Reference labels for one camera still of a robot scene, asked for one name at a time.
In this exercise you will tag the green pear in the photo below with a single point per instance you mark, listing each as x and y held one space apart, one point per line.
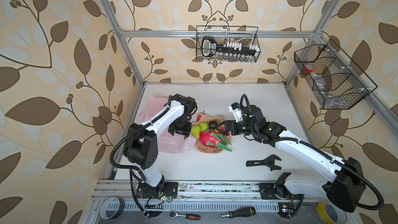
196 131

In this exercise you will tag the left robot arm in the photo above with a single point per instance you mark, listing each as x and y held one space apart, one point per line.
138 151

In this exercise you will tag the black tape roll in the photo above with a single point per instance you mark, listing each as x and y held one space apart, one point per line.
111 208

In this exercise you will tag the black orange screwdriver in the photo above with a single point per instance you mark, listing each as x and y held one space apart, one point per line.
242 212

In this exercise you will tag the black wire basket right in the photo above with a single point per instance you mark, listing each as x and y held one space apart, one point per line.
338 81

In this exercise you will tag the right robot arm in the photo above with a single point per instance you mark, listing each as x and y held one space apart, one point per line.
341 181

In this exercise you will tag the black wire basket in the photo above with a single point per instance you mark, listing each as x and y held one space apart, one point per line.
338 81
243 34

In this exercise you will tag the pink dragon fruit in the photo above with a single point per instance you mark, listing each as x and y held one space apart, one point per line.
214 140

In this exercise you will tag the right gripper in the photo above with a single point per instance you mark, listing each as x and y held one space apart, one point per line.
231 123

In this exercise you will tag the black adjustable wrench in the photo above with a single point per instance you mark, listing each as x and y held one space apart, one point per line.
268 162

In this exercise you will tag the black socket set holder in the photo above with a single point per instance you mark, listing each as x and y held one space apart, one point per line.
209 48

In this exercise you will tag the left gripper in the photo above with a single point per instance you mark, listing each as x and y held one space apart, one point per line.
186 131

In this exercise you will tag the red strawberry right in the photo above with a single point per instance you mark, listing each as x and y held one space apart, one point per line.
225 131

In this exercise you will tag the ratchet wrench red handle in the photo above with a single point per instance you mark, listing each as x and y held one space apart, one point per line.
174 214

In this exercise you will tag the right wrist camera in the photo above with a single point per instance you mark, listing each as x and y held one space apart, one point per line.
236 111

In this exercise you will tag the green apple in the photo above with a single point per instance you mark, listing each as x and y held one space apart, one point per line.
204 126

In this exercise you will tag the black wire basket back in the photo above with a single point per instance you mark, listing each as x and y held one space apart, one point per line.
243 34

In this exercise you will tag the dark purple mangosteen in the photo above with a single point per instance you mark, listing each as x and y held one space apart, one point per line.
213 124

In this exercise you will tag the yellow tape roll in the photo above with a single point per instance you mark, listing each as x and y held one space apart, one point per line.
331 214

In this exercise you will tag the pink plastic bag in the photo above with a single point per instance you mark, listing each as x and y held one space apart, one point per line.
167 143

